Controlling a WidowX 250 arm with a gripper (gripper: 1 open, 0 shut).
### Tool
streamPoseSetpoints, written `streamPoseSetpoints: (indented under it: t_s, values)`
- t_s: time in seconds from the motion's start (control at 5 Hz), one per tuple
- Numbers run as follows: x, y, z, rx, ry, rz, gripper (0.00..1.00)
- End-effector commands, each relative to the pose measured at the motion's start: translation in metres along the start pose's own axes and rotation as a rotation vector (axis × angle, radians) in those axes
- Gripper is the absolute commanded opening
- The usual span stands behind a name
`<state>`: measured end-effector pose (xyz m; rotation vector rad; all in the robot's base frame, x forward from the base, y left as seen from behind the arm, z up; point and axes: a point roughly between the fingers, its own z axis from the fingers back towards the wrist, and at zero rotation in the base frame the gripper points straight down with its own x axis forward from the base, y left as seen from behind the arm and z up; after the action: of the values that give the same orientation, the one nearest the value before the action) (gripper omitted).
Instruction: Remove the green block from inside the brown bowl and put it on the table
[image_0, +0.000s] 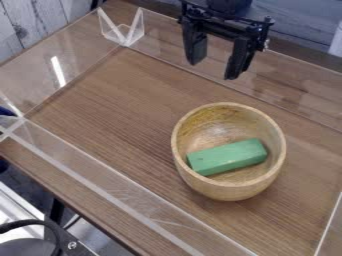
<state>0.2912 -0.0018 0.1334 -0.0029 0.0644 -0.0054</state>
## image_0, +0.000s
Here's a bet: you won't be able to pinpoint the green rectangular block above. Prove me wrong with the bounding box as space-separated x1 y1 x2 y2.
186 138 268 176

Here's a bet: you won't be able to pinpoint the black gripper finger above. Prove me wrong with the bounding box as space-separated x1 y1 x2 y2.
182 20 207 65
224 37 255 80

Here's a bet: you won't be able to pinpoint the brown wooden bowl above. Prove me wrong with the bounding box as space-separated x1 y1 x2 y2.
171 102 287 201

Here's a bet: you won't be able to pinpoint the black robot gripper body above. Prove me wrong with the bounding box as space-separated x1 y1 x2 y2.
178 0 275 52

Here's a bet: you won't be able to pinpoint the black table leg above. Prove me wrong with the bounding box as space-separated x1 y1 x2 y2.
49 199 65 225

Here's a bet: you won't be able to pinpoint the black cable lower left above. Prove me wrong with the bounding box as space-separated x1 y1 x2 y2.
0 219 64 256

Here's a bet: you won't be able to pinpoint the clear acrylic tray walls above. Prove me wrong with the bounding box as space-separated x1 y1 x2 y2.
0 0 342 256

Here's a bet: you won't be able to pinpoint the black metal bracket with screw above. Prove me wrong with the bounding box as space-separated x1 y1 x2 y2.
44 218 99 256

